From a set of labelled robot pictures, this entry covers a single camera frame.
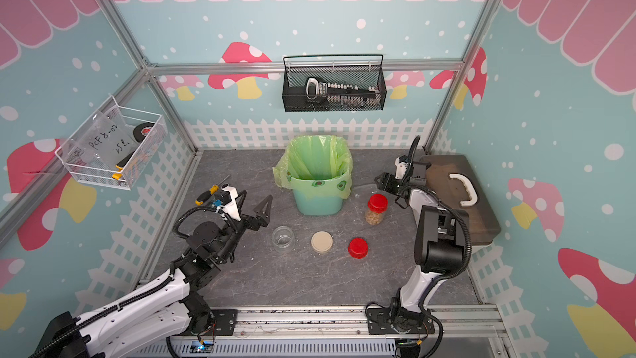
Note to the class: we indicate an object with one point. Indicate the yellow utility knife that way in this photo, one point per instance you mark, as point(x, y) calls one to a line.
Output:
point(124, 168)

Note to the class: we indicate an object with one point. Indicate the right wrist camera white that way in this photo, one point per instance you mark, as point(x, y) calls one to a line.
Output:
point(402, 163)

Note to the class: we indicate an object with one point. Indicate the peanut jar beige lid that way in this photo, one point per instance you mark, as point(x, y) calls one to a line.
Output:
point(283, 239)

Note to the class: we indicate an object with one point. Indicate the clear wall bin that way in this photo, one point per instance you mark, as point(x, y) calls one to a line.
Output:
point(91, 154)

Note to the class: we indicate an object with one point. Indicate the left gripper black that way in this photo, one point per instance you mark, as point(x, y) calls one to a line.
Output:
point(255, 224)

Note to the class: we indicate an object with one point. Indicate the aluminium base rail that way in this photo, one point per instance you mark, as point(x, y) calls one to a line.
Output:
point(298, 323)

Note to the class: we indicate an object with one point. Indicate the peanut jar red lid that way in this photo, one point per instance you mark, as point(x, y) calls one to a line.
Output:
point(377, 207)

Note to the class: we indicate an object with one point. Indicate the green trash bin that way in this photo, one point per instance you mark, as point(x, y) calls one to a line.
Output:
point(316, 199)

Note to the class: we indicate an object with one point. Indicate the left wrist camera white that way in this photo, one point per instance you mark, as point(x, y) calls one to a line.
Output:
point(225, 200)

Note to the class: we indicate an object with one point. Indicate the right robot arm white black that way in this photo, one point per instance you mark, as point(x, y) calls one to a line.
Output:
point(441, 252)

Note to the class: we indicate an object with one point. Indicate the black tape roll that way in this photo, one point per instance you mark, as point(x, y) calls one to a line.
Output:
point(141, 131)

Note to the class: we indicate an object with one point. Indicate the green plastic bin liner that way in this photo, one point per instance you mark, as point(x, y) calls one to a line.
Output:
point(317, 166)

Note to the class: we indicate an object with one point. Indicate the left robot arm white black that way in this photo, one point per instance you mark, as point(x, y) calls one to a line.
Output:
point(170, 304)

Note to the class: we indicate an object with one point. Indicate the socket wrench set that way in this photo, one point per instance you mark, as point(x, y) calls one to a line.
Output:
point(334, 95)

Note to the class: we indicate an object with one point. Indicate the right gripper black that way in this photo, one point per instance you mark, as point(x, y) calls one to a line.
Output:
point(387, 181)

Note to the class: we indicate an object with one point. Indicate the black wire mesh basket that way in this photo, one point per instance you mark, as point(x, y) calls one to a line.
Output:
point(363, 70)

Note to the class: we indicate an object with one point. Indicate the brown lidded tool box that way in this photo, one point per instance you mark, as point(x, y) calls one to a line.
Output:
point(454, 181)

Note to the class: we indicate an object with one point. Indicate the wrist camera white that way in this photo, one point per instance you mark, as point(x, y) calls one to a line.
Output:
point(225, 200)
point(402, 163)

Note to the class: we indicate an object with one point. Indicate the yellow black screwdriver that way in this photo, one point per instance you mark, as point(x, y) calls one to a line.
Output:
point(206, 195)

